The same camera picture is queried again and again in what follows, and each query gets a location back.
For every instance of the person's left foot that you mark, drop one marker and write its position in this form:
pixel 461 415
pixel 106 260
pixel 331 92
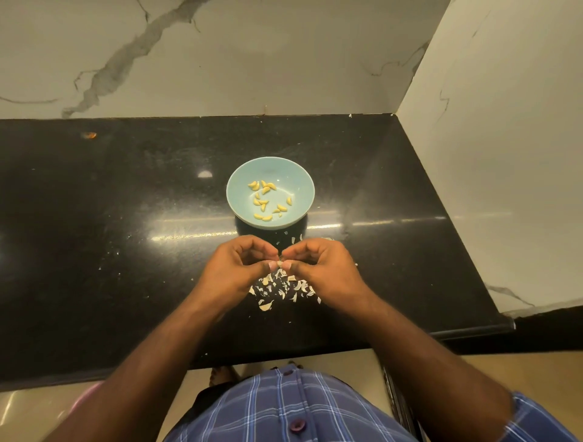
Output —
pixel 224 373

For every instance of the person's right forearm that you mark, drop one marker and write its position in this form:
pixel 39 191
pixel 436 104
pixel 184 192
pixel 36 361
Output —
pixel 433 373

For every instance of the pile of garlic skins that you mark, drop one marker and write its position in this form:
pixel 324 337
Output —
pixel 282 290

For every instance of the black cabinet trim strip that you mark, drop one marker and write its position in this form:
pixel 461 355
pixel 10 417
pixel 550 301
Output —
pixel 399 405

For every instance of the small garlic clove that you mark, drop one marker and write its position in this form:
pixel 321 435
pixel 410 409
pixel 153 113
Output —
pixel 278 264

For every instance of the light blue bowl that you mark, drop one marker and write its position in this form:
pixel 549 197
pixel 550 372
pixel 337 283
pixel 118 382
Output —
pixel 301 214

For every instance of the small orange scrap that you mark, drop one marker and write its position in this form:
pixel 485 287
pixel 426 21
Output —
pixel 88 135

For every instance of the person's left hand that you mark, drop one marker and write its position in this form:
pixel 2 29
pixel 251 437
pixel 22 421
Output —
pixel 232 273

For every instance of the person's right hand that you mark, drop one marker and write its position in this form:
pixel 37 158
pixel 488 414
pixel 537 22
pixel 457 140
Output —
pixel 330 273

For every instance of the pink plastic bucket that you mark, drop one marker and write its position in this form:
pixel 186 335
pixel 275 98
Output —
pixel 80 396

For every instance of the cluster of peeled garlic cloves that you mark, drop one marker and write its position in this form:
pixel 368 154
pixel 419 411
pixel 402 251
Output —
pixel 269 186

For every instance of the blue plaid shirt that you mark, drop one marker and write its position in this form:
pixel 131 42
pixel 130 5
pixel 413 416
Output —
pixel 296 410

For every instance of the person's left forearm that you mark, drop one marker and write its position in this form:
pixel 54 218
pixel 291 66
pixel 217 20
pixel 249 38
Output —
pixel 132 378

